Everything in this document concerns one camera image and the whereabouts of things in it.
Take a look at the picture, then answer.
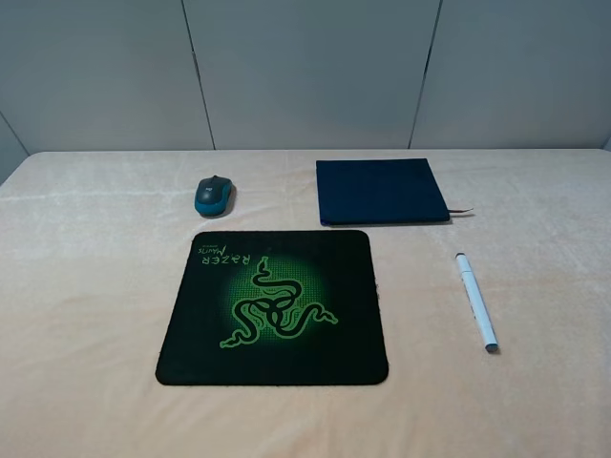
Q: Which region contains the black green snake mouse pad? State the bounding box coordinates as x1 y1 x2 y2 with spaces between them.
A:
156 230 389 386

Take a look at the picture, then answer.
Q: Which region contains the dark blue notebook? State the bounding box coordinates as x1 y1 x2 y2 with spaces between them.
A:
316 158 467 226

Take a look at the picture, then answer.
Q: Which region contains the beige table cloth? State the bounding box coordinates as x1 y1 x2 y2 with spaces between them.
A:
1 149 610 457

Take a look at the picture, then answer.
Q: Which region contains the white marker pen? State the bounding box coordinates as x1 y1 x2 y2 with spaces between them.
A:
455 253 499 354

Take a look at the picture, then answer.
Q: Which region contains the blue and grey computer mouse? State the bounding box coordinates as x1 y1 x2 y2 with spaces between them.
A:
194 176 234 218

